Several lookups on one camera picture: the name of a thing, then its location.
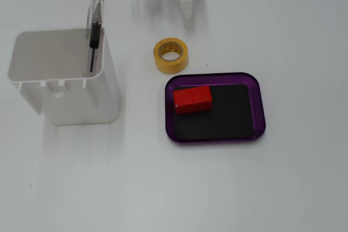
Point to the red rectangular block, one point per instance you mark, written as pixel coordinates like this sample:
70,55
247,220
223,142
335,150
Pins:
193,100

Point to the yellow masking tape roll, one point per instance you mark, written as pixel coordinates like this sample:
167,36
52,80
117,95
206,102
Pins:
163,65

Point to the clear black ballpoint pen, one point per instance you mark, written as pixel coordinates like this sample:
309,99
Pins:
95,31

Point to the purple metal tray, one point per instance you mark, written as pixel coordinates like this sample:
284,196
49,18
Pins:
259,107

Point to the white plastic container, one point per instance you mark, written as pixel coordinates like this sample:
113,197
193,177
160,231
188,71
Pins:
81,101

